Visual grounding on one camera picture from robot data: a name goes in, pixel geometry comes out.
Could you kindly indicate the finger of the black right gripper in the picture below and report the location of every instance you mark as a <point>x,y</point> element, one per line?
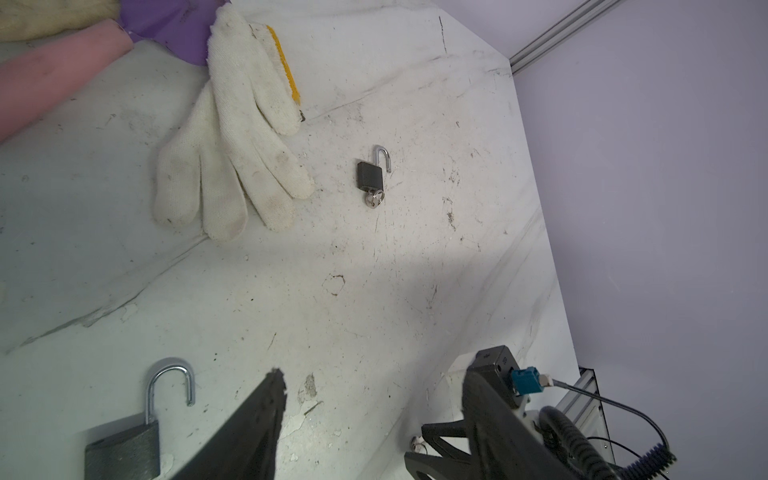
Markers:
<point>426,467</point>
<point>436,434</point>

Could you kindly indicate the black padlock silver shackle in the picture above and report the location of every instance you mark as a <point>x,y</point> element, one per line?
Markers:
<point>369,176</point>

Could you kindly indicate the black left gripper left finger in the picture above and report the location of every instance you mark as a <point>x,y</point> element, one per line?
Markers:
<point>245,446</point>

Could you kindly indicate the white knit glove yellow cuff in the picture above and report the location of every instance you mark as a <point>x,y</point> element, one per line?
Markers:
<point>229,154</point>

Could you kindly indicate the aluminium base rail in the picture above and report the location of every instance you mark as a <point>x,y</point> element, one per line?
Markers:
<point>588,416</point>

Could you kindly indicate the purple trowel pink handle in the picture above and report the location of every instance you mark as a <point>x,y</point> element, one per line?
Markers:
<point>37,80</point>

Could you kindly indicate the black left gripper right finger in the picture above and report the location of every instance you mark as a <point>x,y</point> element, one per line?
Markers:
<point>501,447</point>

